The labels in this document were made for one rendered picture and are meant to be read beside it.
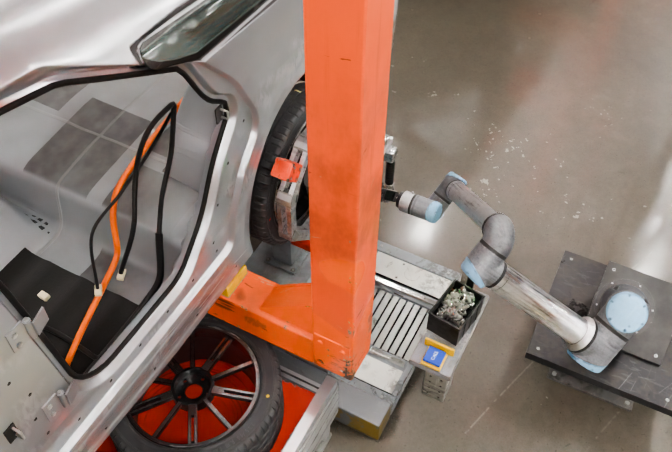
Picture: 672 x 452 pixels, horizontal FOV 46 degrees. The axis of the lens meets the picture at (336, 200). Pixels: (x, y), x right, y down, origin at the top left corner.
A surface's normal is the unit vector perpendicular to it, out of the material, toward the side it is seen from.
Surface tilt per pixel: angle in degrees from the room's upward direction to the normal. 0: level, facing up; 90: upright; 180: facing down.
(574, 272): 0
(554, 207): 0
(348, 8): 90
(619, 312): 38
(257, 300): 0
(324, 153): 90
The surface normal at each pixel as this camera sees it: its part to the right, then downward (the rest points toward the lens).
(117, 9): 0.53, -0.41
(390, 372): 0.00, -0.67
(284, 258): -0.47, 0.65
